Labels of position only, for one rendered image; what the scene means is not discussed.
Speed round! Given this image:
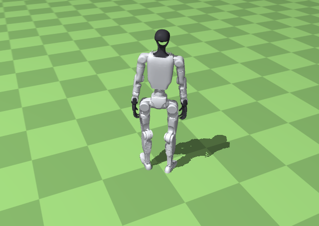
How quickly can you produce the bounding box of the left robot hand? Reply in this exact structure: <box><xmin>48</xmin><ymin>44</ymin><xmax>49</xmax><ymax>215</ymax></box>
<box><xmin>131</xmin><ymin>98</ymin><xmax>139</xmax><ymax>118</ymax></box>

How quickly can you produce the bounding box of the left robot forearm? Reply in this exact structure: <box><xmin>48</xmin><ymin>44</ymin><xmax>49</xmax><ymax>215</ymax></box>
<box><xmin>132</xmin><ymin>74</ymin><xmax>141</xmax><ymax>101</ymax></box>

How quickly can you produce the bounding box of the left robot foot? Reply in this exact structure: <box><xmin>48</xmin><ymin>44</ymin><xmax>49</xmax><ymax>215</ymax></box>
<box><xmin>140</xmin><ymin>152</ymin><xmax>152</xmax><ymax>170</ymax></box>

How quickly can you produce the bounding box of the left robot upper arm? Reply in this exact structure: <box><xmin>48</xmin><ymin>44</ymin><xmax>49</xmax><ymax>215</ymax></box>
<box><xmin>136</xmin><ymin>53</ymin><xmax>149</xmax><ymax>83</ymax></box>

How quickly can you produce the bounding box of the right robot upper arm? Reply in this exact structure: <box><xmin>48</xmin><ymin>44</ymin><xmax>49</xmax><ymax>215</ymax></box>
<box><xmin>173</xmin><ymin>55</ymin><xmax>185</xmax><ymax>85</ymax></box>

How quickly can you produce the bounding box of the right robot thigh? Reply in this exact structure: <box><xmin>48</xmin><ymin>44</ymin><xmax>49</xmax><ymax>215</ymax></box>
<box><xmin>164</xmin><ymin>99</ymin><xmax>179</xmax><ymax>143</ymax></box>

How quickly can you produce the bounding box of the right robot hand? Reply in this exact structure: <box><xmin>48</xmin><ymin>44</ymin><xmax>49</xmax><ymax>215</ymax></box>
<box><xmin>179</xmin><ymin>100</ymin><xmax>187</xmax><ymax>119</ymax></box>

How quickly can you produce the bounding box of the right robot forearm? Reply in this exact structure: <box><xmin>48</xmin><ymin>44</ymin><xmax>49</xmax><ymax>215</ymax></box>
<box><xmin>178</xmin><ymin>77</ymin><xmax>188</xmax><ymax>104</ymax></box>

